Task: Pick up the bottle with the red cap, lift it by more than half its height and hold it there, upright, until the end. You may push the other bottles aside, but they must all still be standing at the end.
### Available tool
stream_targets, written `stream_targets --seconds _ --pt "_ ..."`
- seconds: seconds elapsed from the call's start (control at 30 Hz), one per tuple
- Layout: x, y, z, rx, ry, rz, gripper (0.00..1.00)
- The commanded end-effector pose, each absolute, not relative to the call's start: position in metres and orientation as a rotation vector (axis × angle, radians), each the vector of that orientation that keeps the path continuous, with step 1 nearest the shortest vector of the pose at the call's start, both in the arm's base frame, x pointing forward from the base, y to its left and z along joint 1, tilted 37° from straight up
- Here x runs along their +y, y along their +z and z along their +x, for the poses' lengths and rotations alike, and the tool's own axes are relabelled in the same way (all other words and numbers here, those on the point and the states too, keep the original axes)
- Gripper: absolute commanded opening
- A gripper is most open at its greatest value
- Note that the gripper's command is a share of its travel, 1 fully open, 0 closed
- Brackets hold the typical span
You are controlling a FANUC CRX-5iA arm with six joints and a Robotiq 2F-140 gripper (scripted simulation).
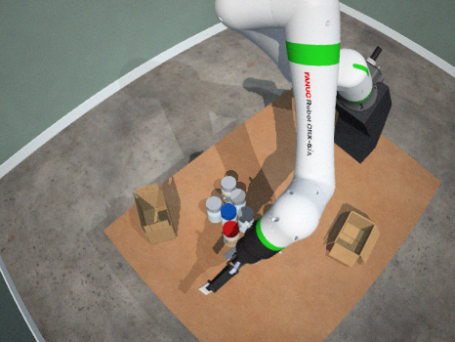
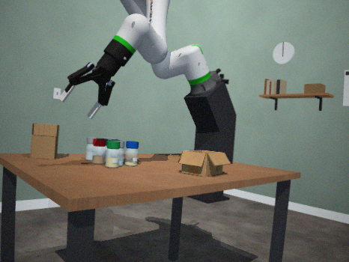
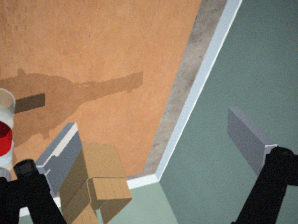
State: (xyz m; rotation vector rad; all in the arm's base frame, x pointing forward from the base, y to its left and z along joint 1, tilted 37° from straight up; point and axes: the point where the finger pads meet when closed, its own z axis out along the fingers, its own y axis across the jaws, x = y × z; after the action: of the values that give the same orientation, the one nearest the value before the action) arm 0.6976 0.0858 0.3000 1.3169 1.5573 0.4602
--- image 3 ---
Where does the white bottle with red cap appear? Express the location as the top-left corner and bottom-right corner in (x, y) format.
(0, 88), (16, 157)

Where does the open brown cardboard box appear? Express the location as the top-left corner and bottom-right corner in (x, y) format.
(59, 141), (133, 224)

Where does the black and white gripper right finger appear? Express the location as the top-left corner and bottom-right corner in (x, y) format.
(227, 106), (298, 224)

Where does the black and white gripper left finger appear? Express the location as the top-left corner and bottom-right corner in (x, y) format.
(0, 122), (82, 224)

